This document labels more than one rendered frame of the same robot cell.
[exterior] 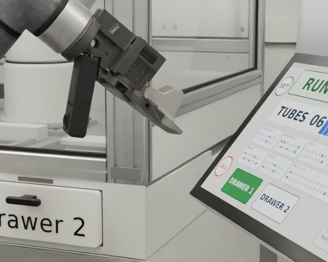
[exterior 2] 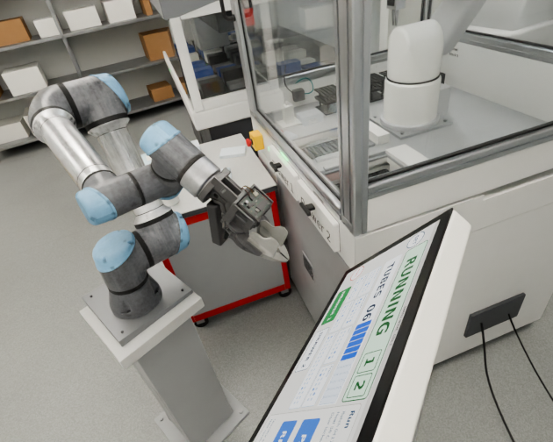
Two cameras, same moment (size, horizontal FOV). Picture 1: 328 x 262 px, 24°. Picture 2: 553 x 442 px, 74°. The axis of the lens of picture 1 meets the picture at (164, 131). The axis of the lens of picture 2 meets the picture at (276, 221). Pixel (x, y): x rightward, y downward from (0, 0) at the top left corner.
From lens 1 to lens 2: 0.98 m
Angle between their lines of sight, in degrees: 57
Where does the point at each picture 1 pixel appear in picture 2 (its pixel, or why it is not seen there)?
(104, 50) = (222, 201)
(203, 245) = not seen: hidden behind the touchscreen
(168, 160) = (398, 215)
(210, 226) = (472, 242)
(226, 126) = (523, 170)
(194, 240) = not seen: hidden behind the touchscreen
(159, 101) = (261, 242)
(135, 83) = (241, 228)
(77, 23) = (192, 186)
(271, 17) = not seen: outside the picture
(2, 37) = (163, 181)
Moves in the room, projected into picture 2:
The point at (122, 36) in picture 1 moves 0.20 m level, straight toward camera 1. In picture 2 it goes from (229, 196) to (130, 254)
